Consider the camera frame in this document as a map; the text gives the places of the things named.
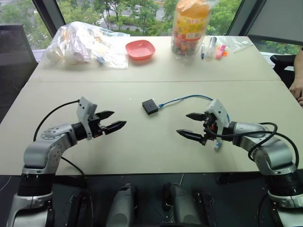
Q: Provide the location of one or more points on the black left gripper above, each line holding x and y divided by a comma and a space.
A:
97, 127

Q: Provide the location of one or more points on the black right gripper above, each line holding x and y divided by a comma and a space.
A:
209, 127

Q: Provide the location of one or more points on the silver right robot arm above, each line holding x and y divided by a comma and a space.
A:
270, 151

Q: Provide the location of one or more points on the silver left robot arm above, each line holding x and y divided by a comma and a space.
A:
45, 151

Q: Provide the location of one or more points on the small black adapter box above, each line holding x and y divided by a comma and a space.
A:
150, 107

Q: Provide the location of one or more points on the bystander bare hand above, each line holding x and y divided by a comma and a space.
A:
297, 91

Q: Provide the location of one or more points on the blue pen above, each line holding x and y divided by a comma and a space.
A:
202, 51

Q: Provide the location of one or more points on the pink plastic bowl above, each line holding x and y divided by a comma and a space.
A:
140, 49

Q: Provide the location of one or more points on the pink highlighter marker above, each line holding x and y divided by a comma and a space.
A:
220, 51

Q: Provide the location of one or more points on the clear plastic tube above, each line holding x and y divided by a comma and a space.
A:
210, 48

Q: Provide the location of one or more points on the clear bag of white items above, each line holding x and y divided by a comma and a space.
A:
82, 45

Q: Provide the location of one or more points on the grey right robot leg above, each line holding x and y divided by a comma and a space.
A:
182, 205

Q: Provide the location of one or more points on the grey robot leg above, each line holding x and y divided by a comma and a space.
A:
123, 205
182, 205

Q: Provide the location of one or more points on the grey left robot leg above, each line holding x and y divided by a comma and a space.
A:
123, 205

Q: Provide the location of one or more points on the clear flat plastic bag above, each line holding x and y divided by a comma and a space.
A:
233, 43

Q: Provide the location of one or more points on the candy jar with orange lid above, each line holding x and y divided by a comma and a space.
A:
189, 28

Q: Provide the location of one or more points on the black office chair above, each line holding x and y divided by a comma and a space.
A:
284, 68

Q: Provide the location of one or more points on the black mesh chair back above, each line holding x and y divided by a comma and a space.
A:
14, 61

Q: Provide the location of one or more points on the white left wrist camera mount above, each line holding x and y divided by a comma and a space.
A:
85, 111

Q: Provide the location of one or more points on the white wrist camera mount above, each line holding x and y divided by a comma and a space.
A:
85, 111
219, 111

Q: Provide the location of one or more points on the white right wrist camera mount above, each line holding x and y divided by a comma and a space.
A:
219, 111

